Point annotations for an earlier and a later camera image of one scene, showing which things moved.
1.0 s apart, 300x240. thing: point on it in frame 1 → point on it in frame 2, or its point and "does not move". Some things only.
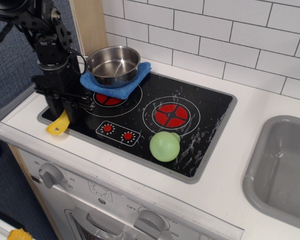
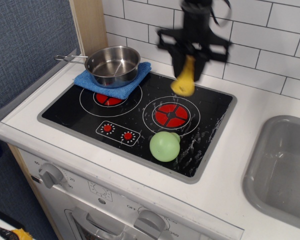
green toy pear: x=164 y=146 does not move
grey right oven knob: x=150 y=223 does not move
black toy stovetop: x=197 y=114 does not move
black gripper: x=63 y=81 → x=196 y=35
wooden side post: x=89 y=21 does not move
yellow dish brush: x=59 y=125 → x=184 y=85
